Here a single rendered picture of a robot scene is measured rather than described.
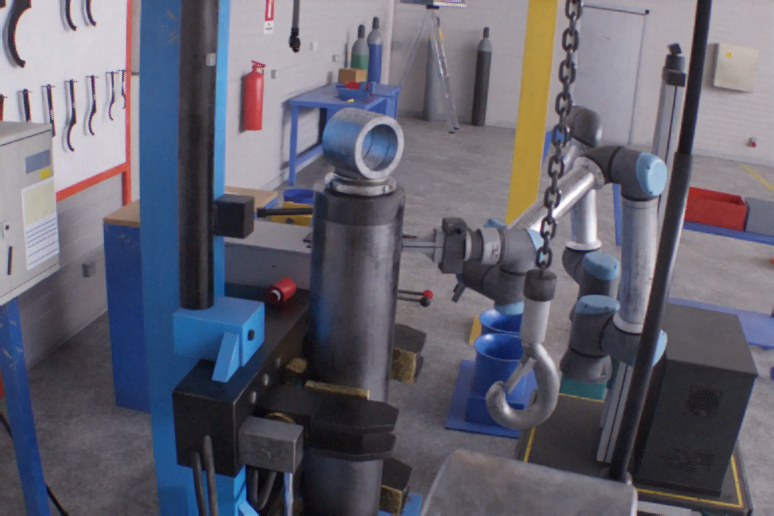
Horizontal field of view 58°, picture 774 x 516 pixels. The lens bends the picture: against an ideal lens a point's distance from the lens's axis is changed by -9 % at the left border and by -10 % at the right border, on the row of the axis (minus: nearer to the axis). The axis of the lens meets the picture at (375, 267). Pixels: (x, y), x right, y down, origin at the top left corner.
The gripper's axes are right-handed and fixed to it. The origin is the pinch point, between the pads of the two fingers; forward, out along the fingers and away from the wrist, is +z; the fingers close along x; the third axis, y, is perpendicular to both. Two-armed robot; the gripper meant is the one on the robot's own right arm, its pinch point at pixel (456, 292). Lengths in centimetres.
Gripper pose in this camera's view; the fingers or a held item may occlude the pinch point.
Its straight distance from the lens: 313.9
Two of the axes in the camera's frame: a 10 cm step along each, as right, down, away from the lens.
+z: -4.7, 8.4, 2.6
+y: 8.7, 4.9, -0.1
